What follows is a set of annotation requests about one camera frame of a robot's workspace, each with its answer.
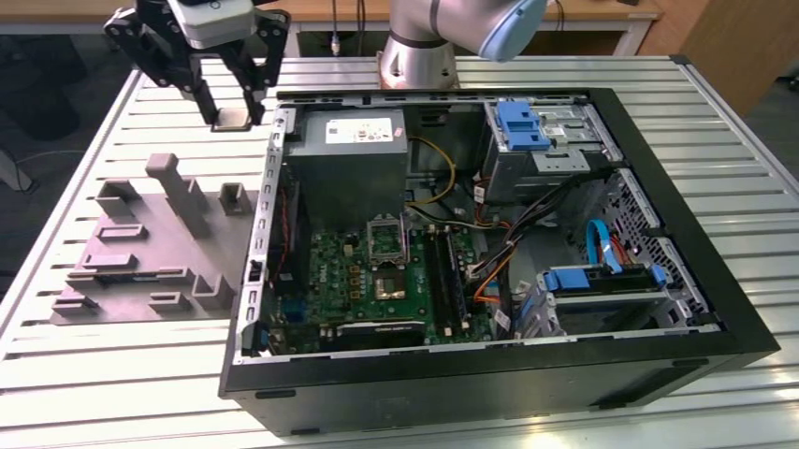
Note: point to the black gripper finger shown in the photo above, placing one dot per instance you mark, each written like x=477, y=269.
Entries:
x=275, y=51
x=161, y=65

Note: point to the silver CPU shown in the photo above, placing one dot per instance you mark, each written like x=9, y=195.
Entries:
x=233, y=119

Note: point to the black office chair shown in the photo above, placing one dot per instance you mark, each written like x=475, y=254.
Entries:
x=37, y=93

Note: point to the grey power supply unit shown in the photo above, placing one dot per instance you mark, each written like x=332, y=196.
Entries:
x=349, y=182

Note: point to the grey parts rack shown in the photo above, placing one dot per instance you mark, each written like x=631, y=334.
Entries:
x=168, y=243

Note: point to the blue plastic drive carrier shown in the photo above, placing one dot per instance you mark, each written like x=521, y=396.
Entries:
x=520, y=126

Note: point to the metal locking lever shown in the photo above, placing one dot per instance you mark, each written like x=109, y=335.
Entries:
x=409, y=238

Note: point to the metal drive cage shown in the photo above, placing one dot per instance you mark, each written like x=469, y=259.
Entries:
x=555, y=163

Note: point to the green motherboard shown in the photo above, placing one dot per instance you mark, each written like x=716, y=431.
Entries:
x=336, y=299

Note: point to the black RAM slot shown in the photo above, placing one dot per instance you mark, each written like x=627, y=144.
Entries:
x=456, y=280

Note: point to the blue VGA port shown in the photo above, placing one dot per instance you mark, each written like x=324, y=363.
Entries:
x=263, y=340

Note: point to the black graphics card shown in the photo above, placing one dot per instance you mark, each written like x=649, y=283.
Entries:
x=377, y=333

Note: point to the hard disk in blue carrier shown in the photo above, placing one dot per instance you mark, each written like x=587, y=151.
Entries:
x=568, y=279

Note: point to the brown wooden cabinet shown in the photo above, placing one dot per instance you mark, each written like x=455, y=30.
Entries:
x=736, y=47

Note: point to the black PC case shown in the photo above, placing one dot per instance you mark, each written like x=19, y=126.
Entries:
x=436, y=393

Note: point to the metal disk bay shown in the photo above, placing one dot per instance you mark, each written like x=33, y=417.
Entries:
x=611, y=313

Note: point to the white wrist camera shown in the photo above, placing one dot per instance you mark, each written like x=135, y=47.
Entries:
x=212, y=23

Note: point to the wooden desk white frame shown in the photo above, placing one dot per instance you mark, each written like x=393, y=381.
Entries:
x=599, y=13

